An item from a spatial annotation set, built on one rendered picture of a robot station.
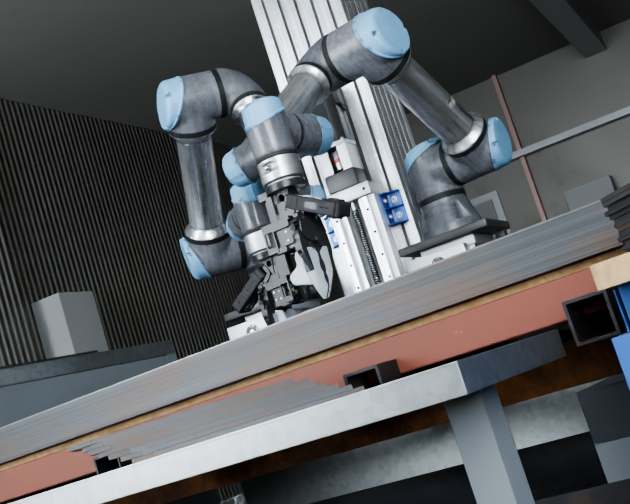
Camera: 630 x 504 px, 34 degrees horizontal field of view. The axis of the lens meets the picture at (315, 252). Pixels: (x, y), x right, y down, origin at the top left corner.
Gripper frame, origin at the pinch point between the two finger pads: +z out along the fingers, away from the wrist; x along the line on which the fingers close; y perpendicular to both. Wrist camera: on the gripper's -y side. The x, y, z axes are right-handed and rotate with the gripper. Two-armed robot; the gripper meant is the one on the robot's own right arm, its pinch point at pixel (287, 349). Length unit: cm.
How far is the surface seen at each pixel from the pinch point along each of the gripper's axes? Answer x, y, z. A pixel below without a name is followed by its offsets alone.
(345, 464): 16.4, -5.6, 26.6
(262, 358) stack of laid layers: -62, 38, 4
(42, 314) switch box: 256, -335, -86
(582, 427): 16, 48, 31
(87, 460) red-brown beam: -62, 1, 10
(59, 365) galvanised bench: 7, -71, -15
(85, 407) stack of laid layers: -62, 4, 2
